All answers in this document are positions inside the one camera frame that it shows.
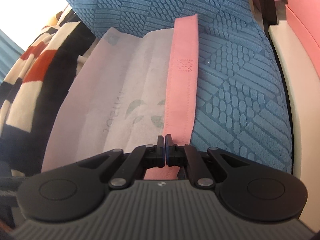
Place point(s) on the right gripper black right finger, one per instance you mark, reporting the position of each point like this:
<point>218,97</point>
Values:
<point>202,169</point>

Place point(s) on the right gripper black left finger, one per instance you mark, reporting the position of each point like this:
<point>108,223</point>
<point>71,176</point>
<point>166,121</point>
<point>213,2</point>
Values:
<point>119,170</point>

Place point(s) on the pink fabric bag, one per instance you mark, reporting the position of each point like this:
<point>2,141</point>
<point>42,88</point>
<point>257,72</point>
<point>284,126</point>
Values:
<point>130,91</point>

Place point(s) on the blue textured mattress cover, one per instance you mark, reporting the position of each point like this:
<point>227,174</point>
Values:
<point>241,104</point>

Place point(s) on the striped red black white blanket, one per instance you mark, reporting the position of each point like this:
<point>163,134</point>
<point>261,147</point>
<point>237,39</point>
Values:
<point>34,89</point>

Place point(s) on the cream folding chair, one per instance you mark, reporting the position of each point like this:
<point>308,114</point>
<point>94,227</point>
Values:
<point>302,83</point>

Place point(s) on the teal curtain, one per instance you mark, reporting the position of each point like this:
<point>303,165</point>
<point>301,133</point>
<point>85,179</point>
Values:
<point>9,53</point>

